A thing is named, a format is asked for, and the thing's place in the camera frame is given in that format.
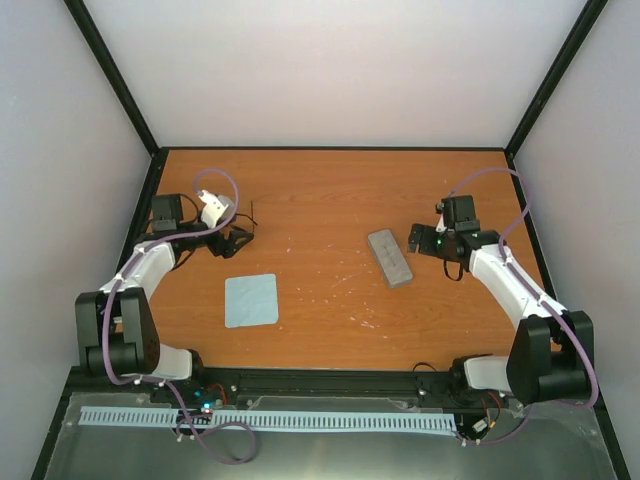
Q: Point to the black frame post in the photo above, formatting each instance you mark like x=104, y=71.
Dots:
x=573, y=42
x=98, y=47

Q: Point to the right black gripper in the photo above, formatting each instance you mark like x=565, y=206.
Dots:
x=425, y=244

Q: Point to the black sunglasses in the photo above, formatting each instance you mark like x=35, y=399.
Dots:
x=246, y=219

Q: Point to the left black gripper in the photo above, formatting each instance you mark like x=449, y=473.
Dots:
x=228, y=249

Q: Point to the clear acrylic cover plate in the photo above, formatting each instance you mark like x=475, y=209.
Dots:
x=554, y=442

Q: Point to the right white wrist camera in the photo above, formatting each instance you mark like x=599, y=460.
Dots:
x=440, y=226

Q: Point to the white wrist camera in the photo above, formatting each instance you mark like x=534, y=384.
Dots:
x=217, y=209
x=440, y=226

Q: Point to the right black frame post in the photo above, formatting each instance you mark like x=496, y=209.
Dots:
x=573, y=42

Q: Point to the grey glasses case green lining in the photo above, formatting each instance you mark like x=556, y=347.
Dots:
x=390, y=258

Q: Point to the left black frame post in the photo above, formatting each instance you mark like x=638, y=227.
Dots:
x=98, y=47

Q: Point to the light blue cleaning cloth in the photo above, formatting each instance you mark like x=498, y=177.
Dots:
x=251, y=301

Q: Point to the light blue slotted cable duct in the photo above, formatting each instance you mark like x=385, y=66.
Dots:
x=273, y=421

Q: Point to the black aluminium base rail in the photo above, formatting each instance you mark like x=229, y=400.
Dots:
x=422, y=387

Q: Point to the right controller board with wires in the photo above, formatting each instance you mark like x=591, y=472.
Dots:
x=492, y=409

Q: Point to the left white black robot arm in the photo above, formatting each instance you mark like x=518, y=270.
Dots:
x=116, y=334

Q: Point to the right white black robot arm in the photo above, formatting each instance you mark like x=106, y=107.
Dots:
x=552, y=354

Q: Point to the left controller board with leds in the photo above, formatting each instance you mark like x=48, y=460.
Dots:
x=211, y=397

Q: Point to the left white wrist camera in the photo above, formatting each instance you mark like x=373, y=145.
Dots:
x=217, y=209

